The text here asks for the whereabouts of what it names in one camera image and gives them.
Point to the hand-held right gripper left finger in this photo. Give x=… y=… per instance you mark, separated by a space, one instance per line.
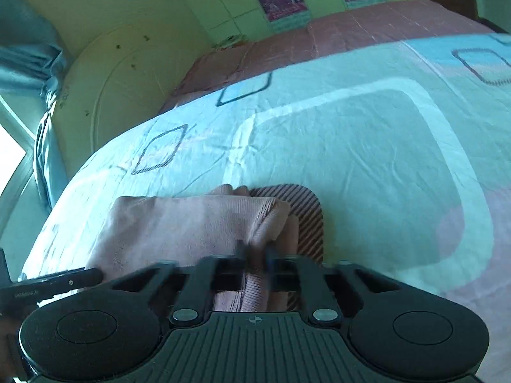
x=241 y=263

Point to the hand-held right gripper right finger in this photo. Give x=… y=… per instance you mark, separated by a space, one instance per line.
x=271 y=265

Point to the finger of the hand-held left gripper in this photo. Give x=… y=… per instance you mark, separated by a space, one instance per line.
x=72 y=279

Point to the pink knit sweater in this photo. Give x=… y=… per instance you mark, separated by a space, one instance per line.
x=171 y=227

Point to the patterned light bed sheet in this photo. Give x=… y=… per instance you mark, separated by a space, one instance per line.
x=339 y=135

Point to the white curved headboard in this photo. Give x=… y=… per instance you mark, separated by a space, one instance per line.
x=127 y=83

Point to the stack of books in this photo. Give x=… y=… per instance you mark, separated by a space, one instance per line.
x=228 y=42

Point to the pink quilted bedspread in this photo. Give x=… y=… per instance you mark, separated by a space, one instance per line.
x=339 y=32

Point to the blue curtain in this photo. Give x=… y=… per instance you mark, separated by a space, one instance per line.
x=28 y=40

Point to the pale green wardrobe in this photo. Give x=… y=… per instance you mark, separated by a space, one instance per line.
x=215 y=0

